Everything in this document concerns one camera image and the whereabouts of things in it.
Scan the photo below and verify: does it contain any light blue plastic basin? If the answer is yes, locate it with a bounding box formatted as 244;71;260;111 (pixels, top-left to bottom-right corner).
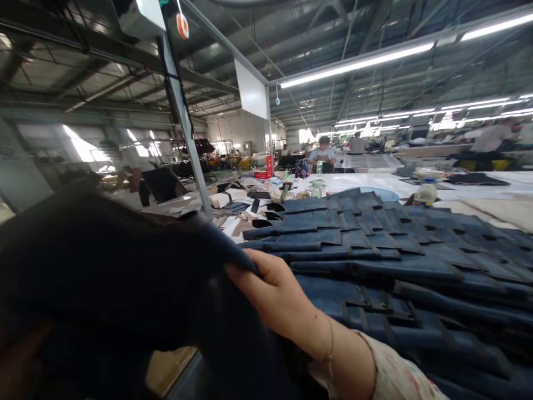
329;186;401;205

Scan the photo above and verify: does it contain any white control box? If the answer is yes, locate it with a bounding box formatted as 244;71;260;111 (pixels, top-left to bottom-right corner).
111;0;168;41

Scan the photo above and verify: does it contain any white striped sheet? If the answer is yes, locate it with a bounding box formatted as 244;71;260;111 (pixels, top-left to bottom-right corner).
343;153;404;170

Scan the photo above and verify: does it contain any white hanging board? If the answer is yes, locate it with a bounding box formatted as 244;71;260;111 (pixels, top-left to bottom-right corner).
233;58;270;122

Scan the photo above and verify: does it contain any orange tape roll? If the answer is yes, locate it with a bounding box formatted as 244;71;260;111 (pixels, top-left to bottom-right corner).
175;12;190;41

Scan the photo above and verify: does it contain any plastic bottle with yellow label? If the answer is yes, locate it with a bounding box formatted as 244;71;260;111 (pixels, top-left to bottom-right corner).
409;183;439;209

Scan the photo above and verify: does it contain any person's right hand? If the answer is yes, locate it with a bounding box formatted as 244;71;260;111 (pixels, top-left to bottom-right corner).
223;248;335;358

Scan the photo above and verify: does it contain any grey metal frame post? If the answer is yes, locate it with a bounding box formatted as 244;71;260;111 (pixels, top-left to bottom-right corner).
157;33;214;222

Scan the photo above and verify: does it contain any beige fabric sheet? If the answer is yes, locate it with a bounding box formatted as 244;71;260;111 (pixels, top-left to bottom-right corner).
433;191;533;231

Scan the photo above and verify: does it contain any heap of white and black scraps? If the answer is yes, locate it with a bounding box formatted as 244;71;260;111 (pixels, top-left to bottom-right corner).
208;181;289;243

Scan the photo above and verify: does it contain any pile of blue denim pieces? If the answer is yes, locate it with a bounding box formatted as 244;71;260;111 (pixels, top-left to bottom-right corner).
241;187;533;400

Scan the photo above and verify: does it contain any red box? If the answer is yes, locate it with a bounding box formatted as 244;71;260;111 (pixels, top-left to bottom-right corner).
253;156;275;181

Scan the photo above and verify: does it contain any black fabric sheet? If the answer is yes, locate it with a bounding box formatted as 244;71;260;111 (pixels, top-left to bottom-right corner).
443;171;511;187

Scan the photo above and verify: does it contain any dark blue fabric piece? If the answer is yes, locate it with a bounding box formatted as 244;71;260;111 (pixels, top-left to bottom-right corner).
0;179;300;400

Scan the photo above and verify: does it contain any long fluorescent light tube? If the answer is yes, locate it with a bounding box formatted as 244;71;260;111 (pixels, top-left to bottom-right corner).
278;11;533;89

